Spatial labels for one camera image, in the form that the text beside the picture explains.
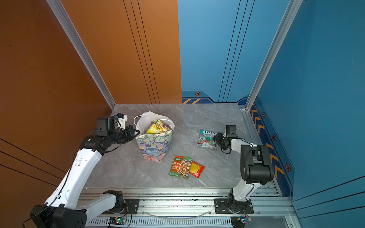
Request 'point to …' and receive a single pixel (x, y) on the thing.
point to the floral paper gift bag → (153, 147)
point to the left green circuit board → (117, 220)
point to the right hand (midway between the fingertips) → (214, 139)
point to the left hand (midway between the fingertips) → (140, 130)
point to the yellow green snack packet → (158, 127)
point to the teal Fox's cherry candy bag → (206, 139)
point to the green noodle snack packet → (181, 166)
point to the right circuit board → (239, 222)
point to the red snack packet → (196, 169)
